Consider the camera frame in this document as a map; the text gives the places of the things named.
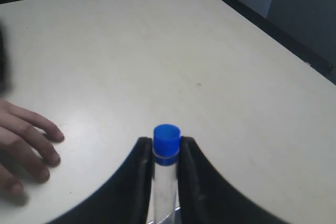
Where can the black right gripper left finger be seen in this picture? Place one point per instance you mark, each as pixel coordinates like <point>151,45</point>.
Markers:
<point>125,197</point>

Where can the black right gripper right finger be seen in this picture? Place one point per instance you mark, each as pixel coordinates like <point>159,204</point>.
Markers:
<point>205,196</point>

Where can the bare human hand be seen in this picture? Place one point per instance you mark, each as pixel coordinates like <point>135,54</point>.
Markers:
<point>26,136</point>

